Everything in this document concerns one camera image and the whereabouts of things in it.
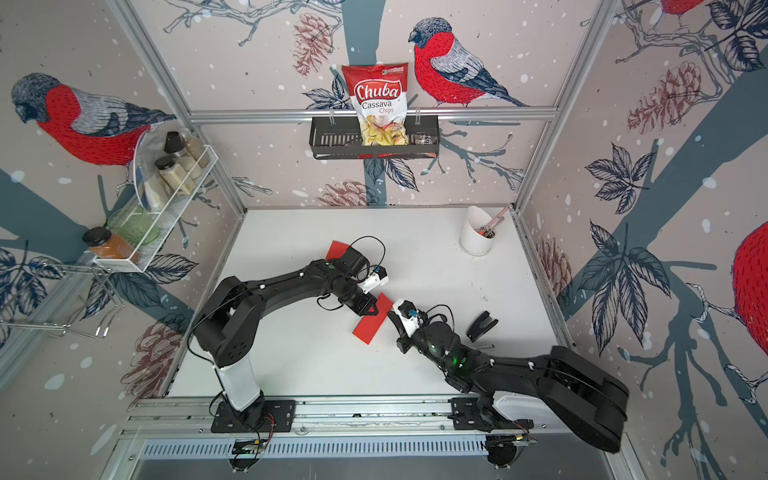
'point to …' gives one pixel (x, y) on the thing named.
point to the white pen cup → (473, 243)
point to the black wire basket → (339, 137)
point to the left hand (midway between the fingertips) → (380, 306)
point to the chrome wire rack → (95, 314)
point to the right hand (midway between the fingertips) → (391, 311)
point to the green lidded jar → (133, 223)
